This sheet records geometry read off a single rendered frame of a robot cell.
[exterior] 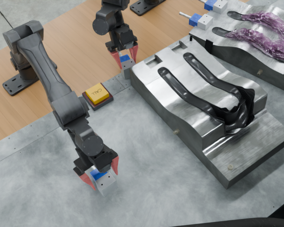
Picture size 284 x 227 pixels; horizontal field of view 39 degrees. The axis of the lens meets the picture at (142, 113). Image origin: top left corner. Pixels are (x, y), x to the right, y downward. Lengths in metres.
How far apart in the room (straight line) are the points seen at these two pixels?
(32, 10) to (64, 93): 2.06
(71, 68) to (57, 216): 0.57
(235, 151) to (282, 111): 0.27
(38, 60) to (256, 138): 0.67
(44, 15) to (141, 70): 1.74
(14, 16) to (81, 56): 1.56
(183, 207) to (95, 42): 0.74
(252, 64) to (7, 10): 2.10
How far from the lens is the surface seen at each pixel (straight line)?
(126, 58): 1.45
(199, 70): 1.37
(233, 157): 1.21
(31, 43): 1.08
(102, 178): 1.18
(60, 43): 1.61
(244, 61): 1.46
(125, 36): 1.29
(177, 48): 1.45
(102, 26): 1.29
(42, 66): 1.06
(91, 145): 1.01
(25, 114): 1.43
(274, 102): 1.43
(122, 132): 1.31
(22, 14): 3.06
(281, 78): 1.43
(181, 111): 1.23
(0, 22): 3.05
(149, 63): 1.40
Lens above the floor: 1.91
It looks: 55 degrees down
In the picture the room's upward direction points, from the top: 4 degrees counter-clockwise
